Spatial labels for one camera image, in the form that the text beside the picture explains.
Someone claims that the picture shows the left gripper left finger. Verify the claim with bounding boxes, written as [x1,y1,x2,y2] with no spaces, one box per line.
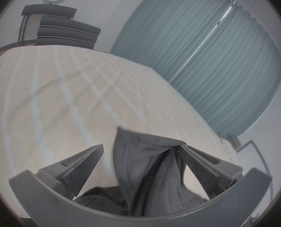
[37,144,105,200]

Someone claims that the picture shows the blue-green curtain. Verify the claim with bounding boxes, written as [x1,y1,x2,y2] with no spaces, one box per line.
[169,6,281,137]
[110,0,234,83]

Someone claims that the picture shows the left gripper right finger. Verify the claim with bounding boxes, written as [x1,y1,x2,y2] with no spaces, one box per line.
[179,144,243,198]

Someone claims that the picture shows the bed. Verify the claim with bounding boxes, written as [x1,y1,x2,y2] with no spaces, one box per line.
[0,45,273,222]

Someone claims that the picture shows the grey bedside table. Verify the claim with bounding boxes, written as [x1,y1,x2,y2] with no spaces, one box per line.
[228,134,241,151]

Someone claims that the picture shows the black T-shirt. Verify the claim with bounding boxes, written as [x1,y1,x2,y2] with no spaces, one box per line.
[73,126,208,218]

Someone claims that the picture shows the black chest of drawers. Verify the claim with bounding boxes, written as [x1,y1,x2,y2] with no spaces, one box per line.
[18,4,101,49]

